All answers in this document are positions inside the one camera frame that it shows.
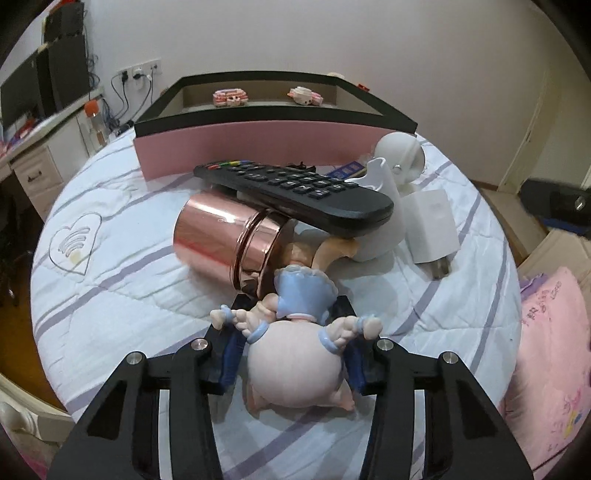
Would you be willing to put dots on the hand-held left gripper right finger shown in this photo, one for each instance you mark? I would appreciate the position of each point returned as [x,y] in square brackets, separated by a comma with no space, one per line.
[358,374]

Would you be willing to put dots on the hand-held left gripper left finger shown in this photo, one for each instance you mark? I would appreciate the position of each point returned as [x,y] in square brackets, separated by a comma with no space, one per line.
[229,364]

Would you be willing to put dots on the doll figurine with blue dress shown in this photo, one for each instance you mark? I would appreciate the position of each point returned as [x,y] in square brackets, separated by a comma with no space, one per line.
[286,369]

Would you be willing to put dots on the white charger adapter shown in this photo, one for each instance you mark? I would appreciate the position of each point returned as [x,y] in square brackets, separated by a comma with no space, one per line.
[431,226]

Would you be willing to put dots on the white curved plastic holder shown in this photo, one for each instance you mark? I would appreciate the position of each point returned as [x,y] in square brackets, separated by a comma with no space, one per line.
[383,230]

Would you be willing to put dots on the white round-headed toy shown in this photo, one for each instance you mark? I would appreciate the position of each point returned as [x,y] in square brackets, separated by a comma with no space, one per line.
[397,152]

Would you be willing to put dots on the black remote control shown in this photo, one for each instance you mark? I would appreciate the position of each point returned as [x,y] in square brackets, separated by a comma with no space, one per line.
[295,189]

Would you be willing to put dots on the pink storage box black rim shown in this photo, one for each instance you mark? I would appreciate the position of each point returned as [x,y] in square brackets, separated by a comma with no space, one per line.
[207,143]

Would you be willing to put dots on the cardboard box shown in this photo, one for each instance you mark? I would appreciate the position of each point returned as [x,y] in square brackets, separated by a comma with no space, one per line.
[554,254]

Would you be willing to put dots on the white door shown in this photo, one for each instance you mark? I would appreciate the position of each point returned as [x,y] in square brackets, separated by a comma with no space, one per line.
[526,138]

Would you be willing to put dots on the rose gold metal canister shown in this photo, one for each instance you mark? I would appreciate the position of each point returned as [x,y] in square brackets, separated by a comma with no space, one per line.
[212,230]

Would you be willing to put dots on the pink printed pillow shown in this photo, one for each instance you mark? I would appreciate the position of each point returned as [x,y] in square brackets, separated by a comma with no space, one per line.
[554,369]

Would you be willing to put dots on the blue card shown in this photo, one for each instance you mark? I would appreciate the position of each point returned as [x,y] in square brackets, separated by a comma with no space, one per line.
[346,170]

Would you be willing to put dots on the cream bed footboard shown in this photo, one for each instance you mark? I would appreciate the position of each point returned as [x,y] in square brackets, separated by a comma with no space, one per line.
[23,415]

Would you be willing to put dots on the white pink building block figure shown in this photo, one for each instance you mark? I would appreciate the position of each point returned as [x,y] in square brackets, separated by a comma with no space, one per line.
[305,96]

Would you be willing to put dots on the white desk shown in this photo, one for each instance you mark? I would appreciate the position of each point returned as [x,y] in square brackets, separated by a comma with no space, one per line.
[37,170]

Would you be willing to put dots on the clear bottle orange lid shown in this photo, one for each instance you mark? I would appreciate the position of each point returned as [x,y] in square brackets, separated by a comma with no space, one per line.
[96,124]

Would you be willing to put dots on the large black speaker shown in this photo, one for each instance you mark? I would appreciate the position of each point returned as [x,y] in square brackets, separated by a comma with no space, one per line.
[69,74]

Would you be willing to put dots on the black monitor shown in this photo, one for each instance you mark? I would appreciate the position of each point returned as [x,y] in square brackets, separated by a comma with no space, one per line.
[18,97]

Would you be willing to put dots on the white wall socket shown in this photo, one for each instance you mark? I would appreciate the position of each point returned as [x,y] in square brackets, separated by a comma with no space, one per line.
[138,71]

